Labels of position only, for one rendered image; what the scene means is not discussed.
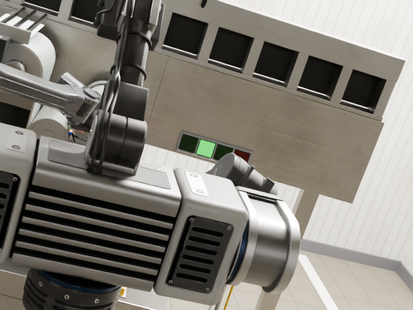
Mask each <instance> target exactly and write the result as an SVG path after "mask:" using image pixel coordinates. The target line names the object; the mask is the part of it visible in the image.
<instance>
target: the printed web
mask: <svg viewBox="0 0 413 310"><path fill-rule="evenodd" d="M9 46H20V47H24V48H26V49H28V50H29V51H31V52H32V53H33V54H34V55H35V56H36V58H37V59H38V61H39V63H40V66H41V78H42V79H45V80H47V81H50V77H51V74H52V70H53V66H54V64H55V49H54V47H53V45H52V43H51V42H50V40H49V39H48V38H47V37H45V36H44V35H43V34H41V33H39V32H37V33H36V34H35V35H34V36H32V37H31V38H30V40H29V44H24V43H21V42H17V41H14V40H11V39H10V42H9ZM91 89H92V90H94V91H97V92H98V93H100V95H102V93H103V91H104V85H98V86H95V87H93V88H91ZM41 107H42V105H41V104H38V103H35V102H34V103H33V107H32V109H31V113H30V116H29V119H28V123H27V126H26V129H28V128H29V126H30V125H31V123H32V122H33V121H34V119H35V117H36V116H37V114H38V112H39V111H40V110H41Z"/></svg>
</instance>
